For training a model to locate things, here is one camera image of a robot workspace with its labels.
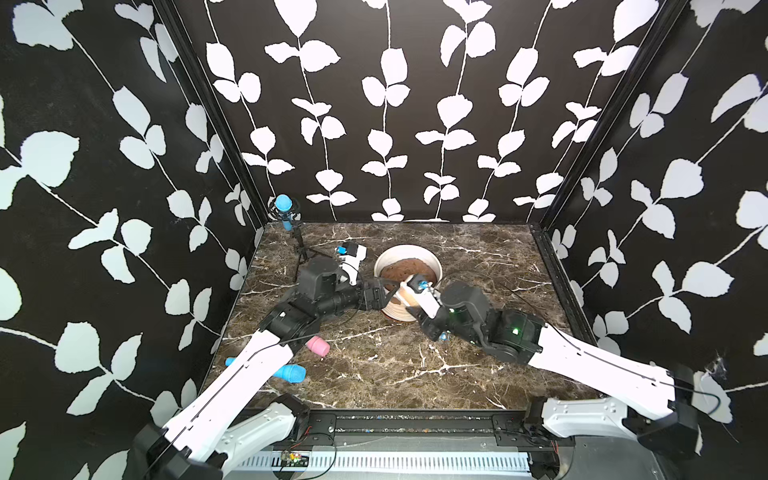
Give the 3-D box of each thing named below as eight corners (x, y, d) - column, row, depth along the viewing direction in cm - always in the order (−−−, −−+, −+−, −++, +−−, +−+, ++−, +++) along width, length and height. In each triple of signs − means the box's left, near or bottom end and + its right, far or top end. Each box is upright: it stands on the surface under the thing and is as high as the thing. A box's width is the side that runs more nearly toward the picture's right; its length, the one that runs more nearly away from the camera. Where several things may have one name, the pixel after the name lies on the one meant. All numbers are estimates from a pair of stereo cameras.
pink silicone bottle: (307, 348, 90) (304, 343, 87) (315, 338, 92) (312, 333, 89) (324, 359, 88) (322, 354, 85) (332, 348, 90) (330, 343, 87)
